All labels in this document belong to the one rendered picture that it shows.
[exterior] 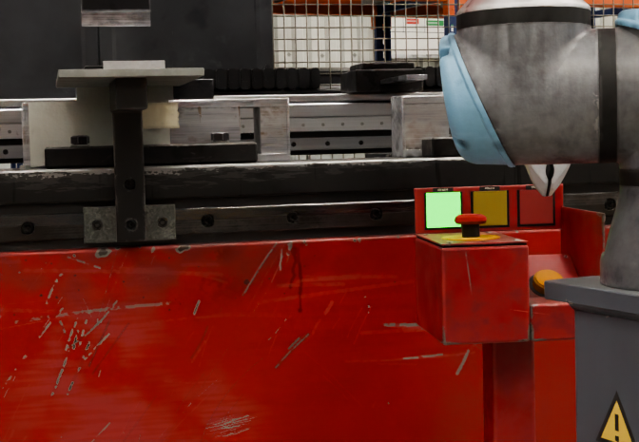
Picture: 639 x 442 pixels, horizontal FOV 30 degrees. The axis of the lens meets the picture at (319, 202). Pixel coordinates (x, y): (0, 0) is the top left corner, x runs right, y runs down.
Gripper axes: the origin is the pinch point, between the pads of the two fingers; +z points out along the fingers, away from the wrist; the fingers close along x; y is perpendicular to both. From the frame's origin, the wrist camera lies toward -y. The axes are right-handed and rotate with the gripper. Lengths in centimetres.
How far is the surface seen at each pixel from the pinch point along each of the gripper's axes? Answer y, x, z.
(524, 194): 9.3, 0.3, 2.2
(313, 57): 504, -31, -6
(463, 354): 24.6, 4.7, 27.6
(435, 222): 9.0, 12.2, 5.4
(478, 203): 9.2, 6.4, 3.2
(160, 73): 11, 47, -15
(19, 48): 87, 73, -18
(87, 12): 38, 57, -23
